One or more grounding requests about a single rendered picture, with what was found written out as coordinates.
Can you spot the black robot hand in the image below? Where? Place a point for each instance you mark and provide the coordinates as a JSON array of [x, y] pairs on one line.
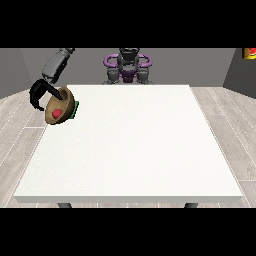
[[38, 88]]

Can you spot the brown wooden bowl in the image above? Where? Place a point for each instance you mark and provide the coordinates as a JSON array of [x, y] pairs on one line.
[[61, 106]]

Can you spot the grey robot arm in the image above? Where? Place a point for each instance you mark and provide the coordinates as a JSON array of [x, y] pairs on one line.
[[56, 65]]

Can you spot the small red ball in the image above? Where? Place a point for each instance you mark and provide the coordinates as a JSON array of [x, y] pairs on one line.
[[56, 114]]

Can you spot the green square pad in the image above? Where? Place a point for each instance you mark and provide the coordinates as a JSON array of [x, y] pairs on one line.
[[75, 110]]

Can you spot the yellow cup with melon print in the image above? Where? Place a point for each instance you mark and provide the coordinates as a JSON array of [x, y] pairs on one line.
[[250, 53]]

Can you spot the grey robot trunk purple rings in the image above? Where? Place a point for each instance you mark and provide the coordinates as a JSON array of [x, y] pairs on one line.
[[127, 68]]

